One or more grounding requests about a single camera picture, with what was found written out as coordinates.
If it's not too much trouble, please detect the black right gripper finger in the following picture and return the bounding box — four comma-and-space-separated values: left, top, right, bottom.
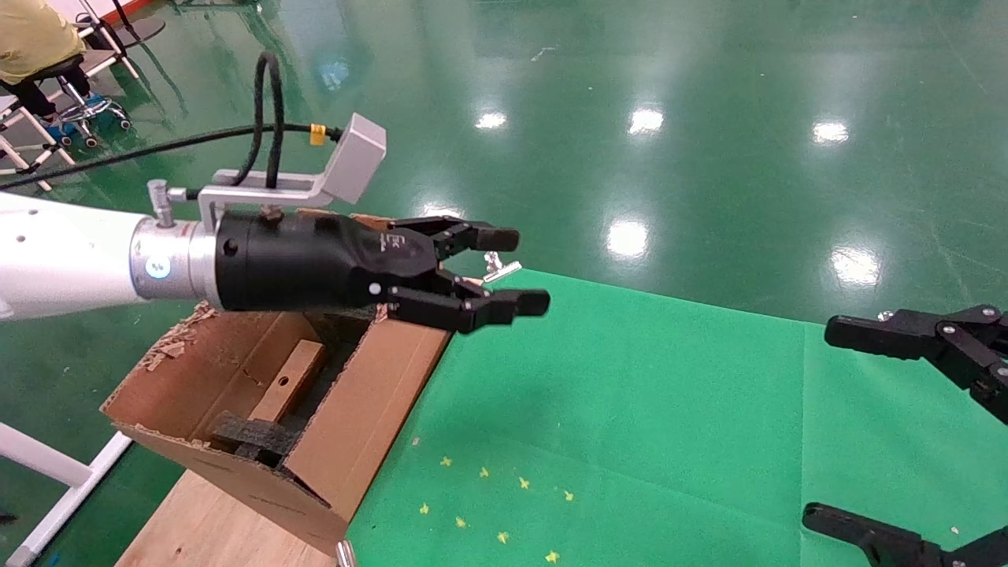
825, 306, 1008, 426
802, 502, 1008, 567

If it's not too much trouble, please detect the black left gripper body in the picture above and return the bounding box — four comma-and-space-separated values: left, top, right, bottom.
214, 209, 443, 314

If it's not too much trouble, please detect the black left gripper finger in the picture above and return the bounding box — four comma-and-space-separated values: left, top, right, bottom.
386, 272, 550, 335
390, 217, 521, 261

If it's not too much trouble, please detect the small taped cardboard box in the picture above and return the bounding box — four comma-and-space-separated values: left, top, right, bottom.
250, 339, 329, 426

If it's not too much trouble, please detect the large open cardboard carton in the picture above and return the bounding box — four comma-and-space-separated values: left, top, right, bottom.
102, 209, 473, 556

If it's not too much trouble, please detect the black foam block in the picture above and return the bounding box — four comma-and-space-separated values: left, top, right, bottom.
211, 408, 306, 473

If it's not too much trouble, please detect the green table cloth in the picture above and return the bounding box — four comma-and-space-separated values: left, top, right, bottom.
345, 266, 1008, 567

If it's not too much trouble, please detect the blue wheeled stool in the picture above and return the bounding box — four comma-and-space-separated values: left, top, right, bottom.
35, 54, 133, 150

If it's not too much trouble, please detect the black stand round base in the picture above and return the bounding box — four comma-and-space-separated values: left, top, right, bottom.
79, 0, 168, 50

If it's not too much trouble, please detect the person in yellow shirt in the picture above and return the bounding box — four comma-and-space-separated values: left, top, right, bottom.
0, 0, 94, 119

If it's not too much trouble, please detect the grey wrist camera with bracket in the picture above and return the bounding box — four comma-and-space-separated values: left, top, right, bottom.
197, 113, 388, 231

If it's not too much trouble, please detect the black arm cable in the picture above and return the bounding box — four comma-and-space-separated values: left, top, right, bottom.
0, 50, 347, 194

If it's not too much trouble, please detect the white table leg frame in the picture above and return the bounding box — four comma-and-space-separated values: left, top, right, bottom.
0, 424, 136, 567

